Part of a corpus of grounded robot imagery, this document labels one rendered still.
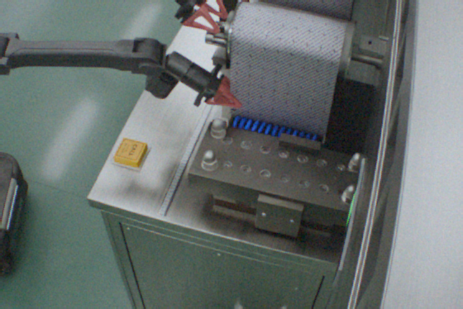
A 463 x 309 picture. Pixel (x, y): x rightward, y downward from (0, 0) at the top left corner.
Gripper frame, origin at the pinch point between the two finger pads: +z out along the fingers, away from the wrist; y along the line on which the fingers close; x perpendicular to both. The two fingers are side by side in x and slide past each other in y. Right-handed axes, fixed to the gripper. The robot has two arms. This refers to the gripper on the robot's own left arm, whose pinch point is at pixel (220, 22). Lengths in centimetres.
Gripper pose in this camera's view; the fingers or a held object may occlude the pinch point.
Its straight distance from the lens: 130.6
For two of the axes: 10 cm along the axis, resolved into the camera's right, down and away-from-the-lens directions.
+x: 6.3, -3.3, -7.1
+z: 7.2, 5.9, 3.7
